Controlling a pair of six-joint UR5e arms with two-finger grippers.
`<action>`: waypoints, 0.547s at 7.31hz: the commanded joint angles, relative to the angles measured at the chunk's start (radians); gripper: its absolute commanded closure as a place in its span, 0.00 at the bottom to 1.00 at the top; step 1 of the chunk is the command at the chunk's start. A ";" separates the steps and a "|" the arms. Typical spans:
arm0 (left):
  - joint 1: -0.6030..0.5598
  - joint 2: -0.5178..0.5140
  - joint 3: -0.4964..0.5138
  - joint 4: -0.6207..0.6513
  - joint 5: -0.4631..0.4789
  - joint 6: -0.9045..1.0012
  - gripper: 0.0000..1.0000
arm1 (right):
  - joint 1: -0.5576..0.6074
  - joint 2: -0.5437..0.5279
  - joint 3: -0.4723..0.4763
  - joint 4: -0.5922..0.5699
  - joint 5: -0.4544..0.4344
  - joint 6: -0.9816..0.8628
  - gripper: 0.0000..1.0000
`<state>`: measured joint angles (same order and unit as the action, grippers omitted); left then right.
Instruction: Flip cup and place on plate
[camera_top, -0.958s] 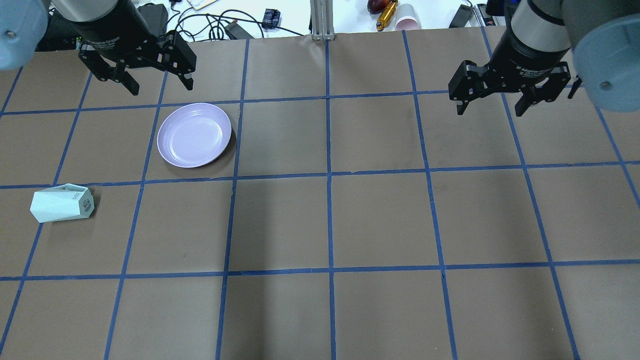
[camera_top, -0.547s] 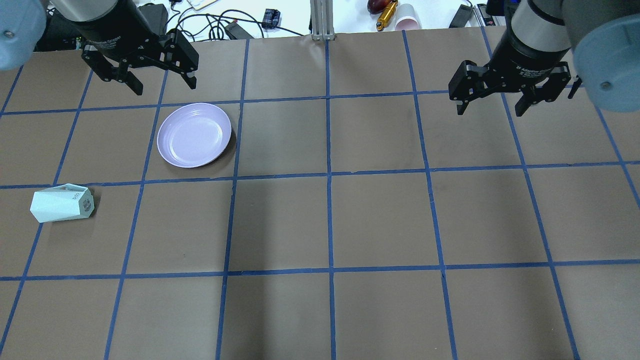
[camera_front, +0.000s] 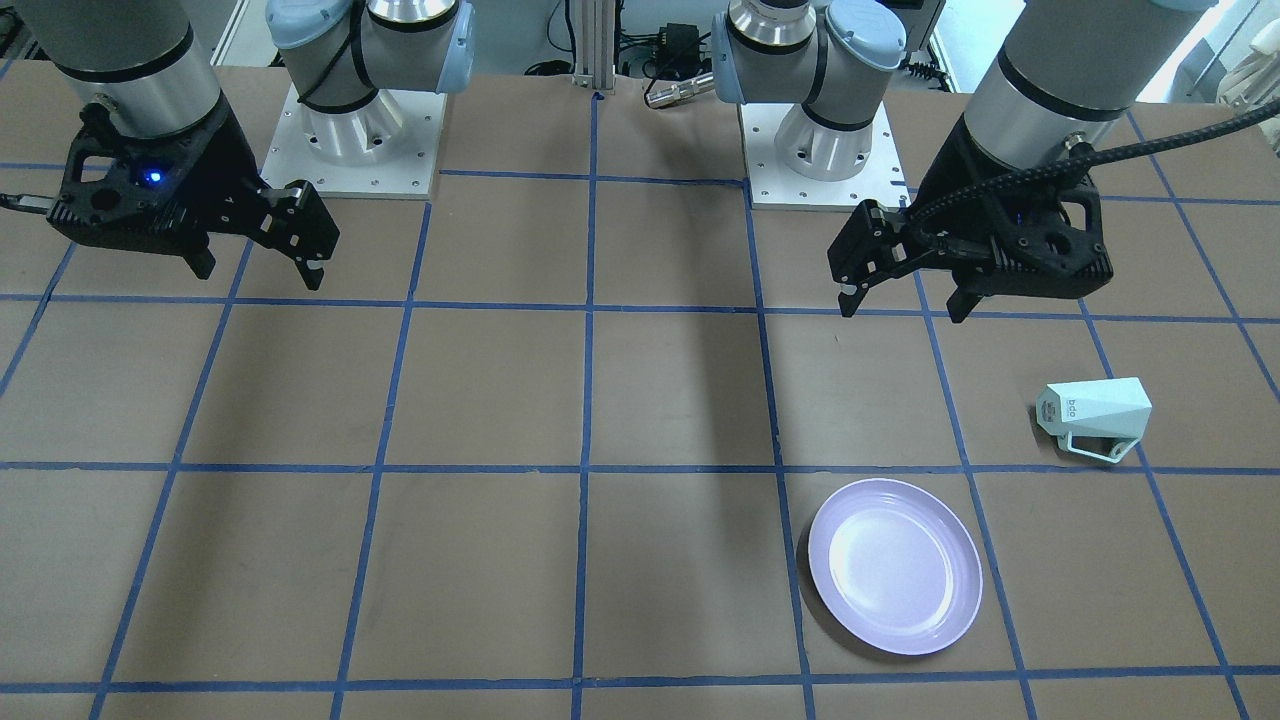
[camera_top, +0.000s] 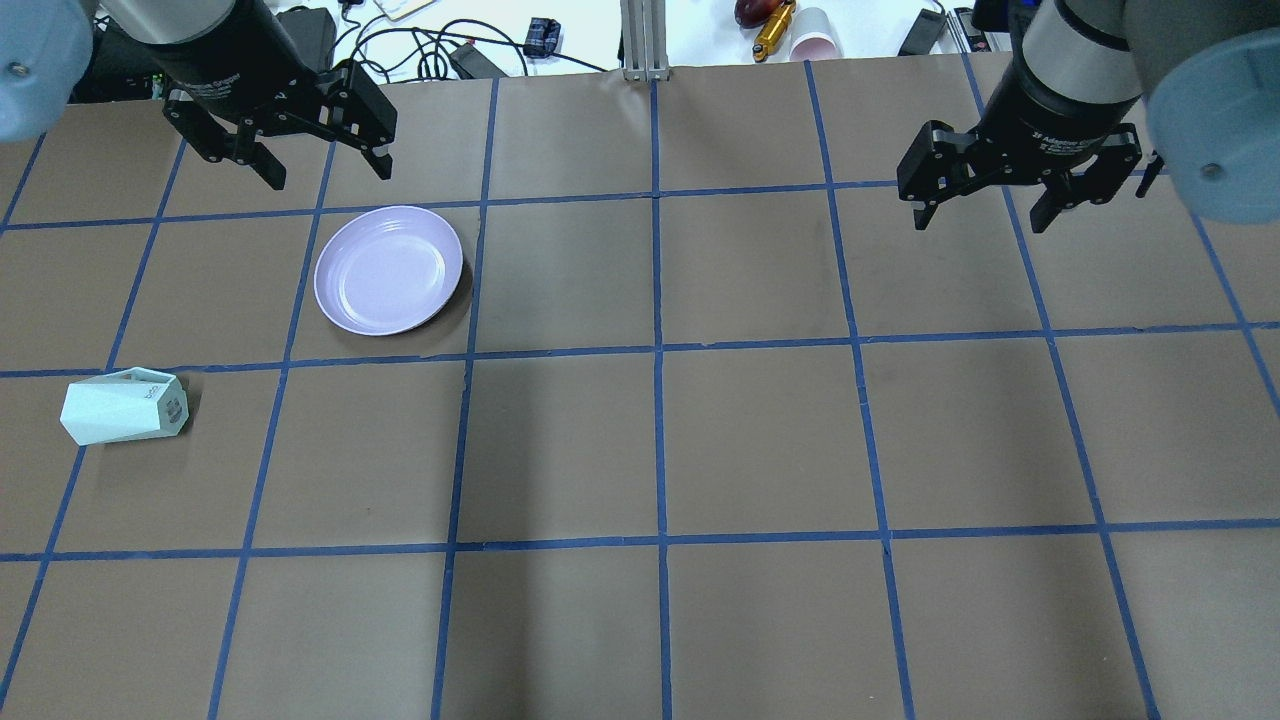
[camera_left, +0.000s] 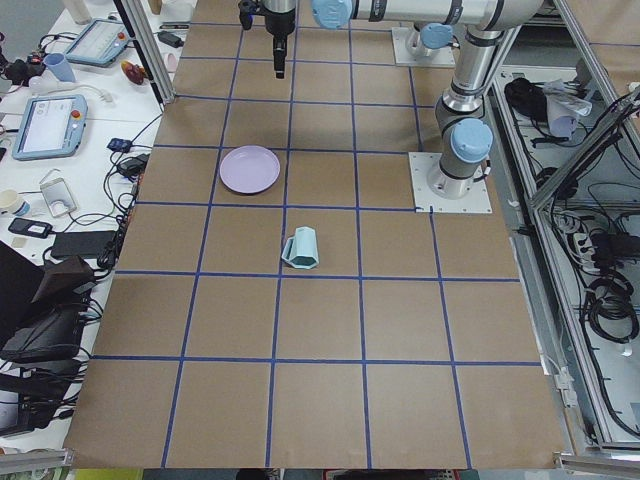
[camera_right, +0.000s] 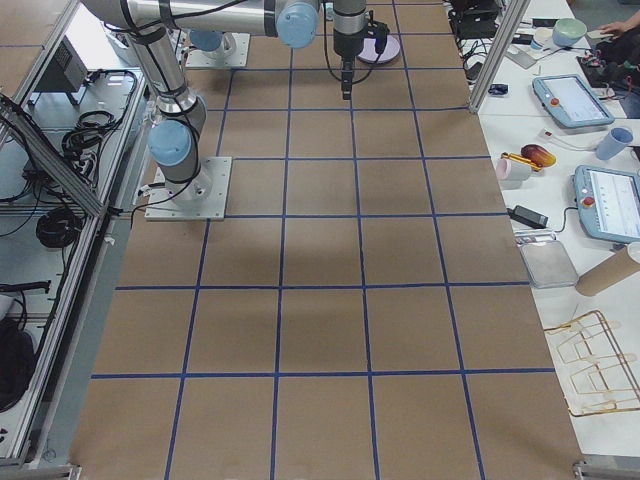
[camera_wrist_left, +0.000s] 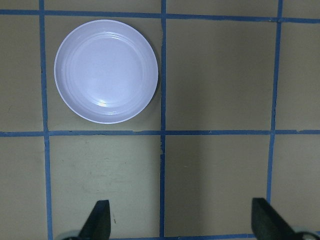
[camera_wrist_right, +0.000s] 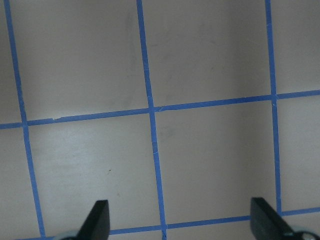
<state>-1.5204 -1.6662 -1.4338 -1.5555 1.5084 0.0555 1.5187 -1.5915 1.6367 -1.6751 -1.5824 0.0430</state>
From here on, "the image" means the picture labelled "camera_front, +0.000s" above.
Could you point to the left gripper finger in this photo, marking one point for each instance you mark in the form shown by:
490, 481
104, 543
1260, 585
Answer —
962, 302
870, 249

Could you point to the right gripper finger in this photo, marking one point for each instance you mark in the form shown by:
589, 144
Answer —
201, 262
298, 225

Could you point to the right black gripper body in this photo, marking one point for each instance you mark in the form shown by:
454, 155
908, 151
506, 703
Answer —
222, 176

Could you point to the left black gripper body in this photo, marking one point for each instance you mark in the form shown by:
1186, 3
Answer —
950, 183

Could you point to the mint green faceted cup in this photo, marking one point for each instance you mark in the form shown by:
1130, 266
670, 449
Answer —
1103, 420

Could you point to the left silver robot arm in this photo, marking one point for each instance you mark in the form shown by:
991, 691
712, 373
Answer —
1065, 73

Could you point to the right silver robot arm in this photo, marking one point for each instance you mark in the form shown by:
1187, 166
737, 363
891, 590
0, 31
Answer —
142, 57

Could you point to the lavender plate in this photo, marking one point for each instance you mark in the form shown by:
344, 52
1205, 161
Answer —
895, 566

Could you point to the silver cylindrical connector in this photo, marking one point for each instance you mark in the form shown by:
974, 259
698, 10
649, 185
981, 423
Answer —
682, 91

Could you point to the black power adapter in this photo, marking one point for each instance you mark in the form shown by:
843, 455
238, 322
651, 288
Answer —
676, 43

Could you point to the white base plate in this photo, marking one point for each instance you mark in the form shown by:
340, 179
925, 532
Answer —
290, 150
765, 170

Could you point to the aluminium frame post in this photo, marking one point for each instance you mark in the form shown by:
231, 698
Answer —
594, 28

